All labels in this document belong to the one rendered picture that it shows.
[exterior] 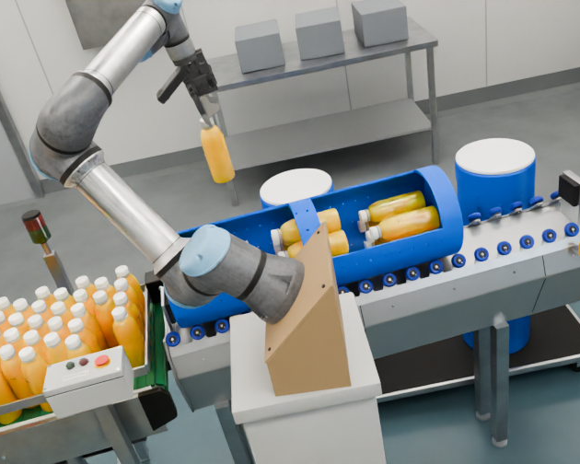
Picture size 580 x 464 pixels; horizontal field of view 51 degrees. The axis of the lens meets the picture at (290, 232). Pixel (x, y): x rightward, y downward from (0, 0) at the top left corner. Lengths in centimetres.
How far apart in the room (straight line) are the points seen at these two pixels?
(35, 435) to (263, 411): 82
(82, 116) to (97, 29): 350
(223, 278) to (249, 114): 395
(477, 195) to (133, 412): 139
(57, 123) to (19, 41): 388
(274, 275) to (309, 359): 18
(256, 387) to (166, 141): 402
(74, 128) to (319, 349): 66
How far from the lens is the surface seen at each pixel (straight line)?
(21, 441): 198
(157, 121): 519
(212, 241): 124
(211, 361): 191
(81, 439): 197
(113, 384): 166
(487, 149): 244
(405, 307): 194
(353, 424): 143
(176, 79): 176
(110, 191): 139
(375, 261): 180
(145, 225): 138
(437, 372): 274
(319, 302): 118
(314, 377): 131
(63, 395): 169
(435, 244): 184
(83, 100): 132
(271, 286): 127
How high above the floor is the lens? 212
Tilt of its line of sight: 32 degrees down
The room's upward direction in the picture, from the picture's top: 12 degrees counter-clockwise
